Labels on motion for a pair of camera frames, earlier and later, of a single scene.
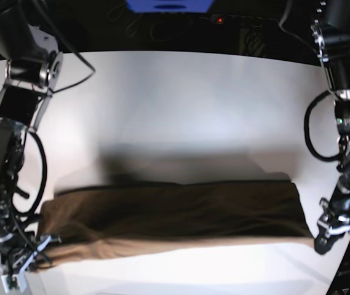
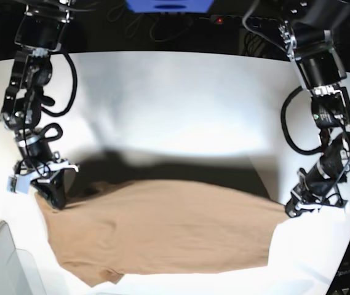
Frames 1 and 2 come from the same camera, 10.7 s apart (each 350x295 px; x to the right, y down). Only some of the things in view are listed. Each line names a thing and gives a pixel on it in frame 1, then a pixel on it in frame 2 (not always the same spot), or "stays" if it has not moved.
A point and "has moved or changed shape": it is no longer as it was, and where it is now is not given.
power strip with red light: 242,20 stays
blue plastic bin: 170,6 stays
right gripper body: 341,216 → 303,198
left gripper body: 17,251 → 42,174
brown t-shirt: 83,219 has moved or changed shape
